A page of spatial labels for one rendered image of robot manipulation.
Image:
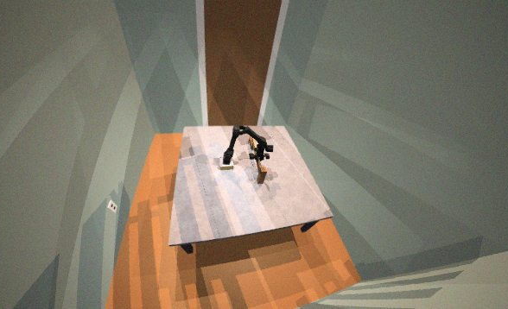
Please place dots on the long wooden rail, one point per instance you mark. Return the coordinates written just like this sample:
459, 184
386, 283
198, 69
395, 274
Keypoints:
254, 146

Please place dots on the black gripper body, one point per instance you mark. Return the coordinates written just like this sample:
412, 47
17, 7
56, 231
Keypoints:
259, 155

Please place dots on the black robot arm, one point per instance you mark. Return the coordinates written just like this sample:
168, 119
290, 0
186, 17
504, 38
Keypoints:
262, 144

